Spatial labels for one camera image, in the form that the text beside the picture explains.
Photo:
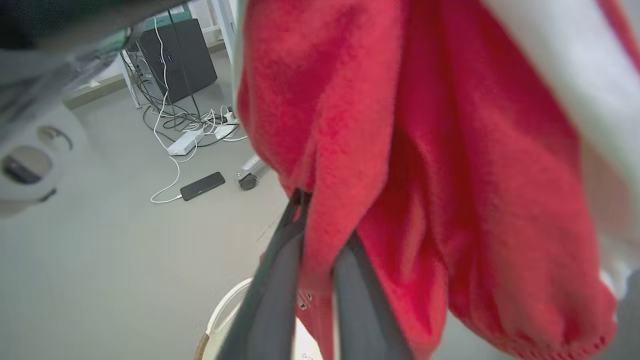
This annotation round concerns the black computer tower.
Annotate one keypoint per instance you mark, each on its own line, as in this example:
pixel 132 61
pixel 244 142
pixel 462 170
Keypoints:
pixel 185 60

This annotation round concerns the red white knit sweater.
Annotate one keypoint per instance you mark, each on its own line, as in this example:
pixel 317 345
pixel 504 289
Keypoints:
pixel 450 150

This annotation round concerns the teal metal frame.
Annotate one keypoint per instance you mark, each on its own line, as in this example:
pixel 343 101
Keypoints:
pixel 167 21

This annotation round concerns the white desk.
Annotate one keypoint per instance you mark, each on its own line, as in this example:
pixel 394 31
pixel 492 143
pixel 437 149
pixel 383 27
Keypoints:
pixel 225 25

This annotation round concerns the black smartphone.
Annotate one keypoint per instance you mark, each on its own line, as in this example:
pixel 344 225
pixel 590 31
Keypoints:
pixel 202 186

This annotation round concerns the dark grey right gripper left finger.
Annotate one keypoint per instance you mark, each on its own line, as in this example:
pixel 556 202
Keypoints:
pixel 272 300

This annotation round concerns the beige perforated laundry basket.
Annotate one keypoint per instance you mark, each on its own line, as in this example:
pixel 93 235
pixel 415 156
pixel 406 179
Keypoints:
pixel 220 312

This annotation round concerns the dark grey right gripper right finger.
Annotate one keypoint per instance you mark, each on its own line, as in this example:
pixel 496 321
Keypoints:
pixel 362 310

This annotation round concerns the white power strip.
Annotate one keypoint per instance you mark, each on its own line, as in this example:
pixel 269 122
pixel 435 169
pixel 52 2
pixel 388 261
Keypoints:
pixel 184 143

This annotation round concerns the black caster wheel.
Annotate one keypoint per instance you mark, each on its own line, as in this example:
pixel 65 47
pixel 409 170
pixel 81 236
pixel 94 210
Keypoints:
pixel 247 181

